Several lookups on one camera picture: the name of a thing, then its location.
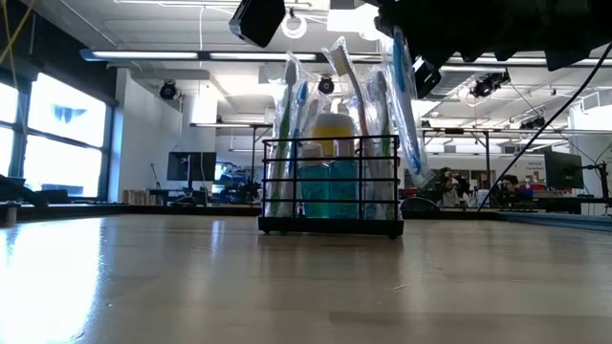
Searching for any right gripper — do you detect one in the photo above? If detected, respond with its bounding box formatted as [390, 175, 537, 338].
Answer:
[377, 0, 484, 68]

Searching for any green toothbrush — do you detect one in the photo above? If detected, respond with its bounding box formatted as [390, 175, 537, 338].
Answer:
[272, 59, 300, 219]
[372, 70, 398, 220]

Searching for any pink toothbrush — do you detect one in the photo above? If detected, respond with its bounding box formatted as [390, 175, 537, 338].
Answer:
[322, 36, 379, 219]

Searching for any white ceiling light panel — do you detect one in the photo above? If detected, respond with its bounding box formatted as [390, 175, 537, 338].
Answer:
[327, 0, 383, 34]

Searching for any yellow canister with white lid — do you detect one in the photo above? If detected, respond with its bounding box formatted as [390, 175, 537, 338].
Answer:
[313, 113, 356, 159]

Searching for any person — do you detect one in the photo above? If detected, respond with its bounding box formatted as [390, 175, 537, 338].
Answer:
[496, 174, 535, 206]
[432, 166, 472, 207]

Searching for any black computer monitor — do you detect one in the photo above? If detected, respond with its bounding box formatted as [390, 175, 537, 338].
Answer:
[544, 151, 585, 190]

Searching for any long ceiling light bar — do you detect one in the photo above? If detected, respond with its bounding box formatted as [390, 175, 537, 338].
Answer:
[79, 49, 612, 66]

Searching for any large window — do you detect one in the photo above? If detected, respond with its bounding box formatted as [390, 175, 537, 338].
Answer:
[0, 71, 114, 200]

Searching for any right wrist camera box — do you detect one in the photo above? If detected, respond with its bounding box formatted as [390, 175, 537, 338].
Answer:
[413, 55, 444, 100]

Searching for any silver ventilation duct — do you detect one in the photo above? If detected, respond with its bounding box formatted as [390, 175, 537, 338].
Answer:
[423, 61, 479, 99]

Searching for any black background workstation frame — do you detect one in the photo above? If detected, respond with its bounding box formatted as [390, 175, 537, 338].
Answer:
[372, 125, 493, 200]
[189, 121, 307, 185]

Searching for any white coiled cable ring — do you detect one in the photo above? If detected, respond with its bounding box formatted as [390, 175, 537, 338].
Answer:
[280, 11, 309, 40]

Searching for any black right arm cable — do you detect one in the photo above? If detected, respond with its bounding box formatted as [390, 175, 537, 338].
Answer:
[477, 42, 612, 210]

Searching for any black wire caddy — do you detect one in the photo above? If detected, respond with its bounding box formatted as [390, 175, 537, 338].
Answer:
[257, 135, 405, 239]

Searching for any black aluminium table frame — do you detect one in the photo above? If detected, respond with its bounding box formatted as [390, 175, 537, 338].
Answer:
[0, 203, 612, 234]

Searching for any yellow hanging cable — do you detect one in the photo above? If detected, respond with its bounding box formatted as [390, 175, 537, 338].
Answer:
[0, 0, 34, 66]

